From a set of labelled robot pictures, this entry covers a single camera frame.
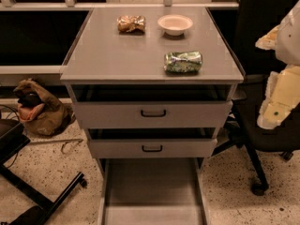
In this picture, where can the black office chair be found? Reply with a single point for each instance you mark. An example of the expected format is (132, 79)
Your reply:
(242, 27)

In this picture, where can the black stand base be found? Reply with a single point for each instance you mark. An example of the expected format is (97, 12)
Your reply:
(12, 140)

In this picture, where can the crushed green can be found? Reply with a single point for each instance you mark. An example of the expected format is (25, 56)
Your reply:
(183, 62)

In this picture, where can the grey drawer cabinet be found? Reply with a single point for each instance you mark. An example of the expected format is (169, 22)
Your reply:
(103, 55)

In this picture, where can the middle drawer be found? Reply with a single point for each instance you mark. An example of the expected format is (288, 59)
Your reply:
(188, 142)

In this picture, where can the white bowl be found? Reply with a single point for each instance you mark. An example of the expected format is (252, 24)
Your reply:
(175, 25)

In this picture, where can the top drawer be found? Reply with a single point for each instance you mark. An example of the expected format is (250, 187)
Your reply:
(149, 106)

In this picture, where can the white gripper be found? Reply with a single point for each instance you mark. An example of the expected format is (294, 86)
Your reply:
(289, 41)

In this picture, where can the drawer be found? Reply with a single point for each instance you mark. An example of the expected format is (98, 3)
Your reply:
(152, 191)
(149, 106)
(188, 142)

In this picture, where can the brown bag on floor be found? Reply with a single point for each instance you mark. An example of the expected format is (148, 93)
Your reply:
(41, 112)

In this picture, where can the bottom drawer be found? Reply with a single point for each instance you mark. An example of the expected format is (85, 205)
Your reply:
(152, 191)

